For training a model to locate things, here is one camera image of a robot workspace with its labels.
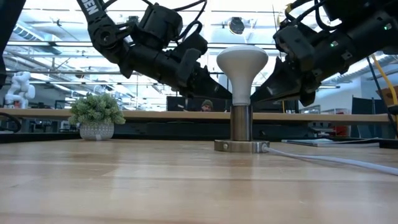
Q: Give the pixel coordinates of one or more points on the white reflector lightbulb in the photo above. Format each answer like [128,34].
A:
[242,68]

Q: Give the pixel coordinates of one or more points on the metal lamp socket base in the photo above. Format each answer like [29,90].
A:
[241,130]

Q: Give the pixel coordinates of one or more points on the flat grey tablet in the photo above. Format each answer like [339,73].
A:
[326,142]

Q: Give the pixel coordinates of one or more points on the white robot figure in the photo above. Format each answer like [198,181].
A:
[19,88]

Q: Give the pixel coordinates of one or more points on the red container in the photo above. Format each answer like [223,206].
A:
[340,130]

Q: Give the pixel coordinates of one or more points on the brown cardboard box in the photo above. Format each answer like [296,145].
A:
[388,95]

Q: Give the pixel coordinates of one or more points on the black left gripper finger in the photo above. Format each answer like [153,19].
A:
[214,87]
[188,65]

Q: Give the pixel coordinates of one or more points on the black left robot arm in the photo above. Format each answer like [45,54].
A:
[105,37]

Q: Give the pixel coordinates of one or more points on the black partition panel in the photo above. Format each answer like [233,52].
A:
[368,118]

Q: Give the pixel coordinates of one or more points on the black table frame rail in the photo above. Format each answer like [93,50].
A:
[174,130]

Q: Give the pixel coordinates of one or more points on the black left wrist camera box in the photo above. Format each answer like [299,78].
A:
[160,23]

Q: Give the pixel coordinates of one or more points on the person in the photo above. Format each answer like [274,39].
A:
[206,105]

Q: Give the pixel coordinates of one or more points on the long wooden desk top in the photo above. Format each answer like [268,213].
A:
[155,115]

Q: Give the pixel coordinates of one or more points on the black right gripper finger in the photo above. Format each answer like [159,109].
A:
[276,87]
[306,91]

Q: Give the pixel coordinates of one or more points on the white patterned plant pot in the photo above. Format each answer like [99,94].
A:
[97,131]

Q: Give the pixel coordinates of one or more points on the green bushy plant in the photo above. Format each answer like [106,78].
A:
[96,109]

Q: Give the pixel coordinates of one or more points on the round ceiling lamp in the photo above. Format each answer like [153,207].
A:
[236,25]

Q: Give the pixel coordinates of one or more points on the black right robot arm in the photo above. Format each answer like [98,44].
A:
[363,28]

